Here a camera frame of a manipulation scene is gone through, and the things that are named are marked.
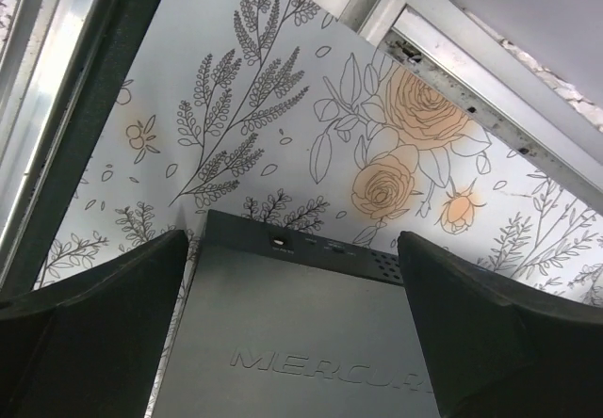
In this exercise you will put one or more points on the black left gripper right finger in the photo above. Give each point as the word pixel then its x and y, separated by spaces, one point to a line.
pixel 495 347

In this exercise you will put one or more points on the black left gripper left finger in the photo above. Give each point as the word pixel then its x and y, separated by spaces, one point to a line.
pixel 90 346

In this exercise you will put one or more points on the black network switch box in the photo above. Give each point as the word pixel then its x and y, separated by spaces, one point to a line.
pixel 279 323

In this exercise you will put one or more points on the floral patterned table mat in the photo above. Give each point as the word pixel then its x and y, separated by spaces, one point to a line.
pixel 272 111

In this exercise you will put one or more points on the aluminium frame rail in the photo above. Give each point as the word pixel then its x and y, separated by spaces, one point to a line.
pixel 453 53

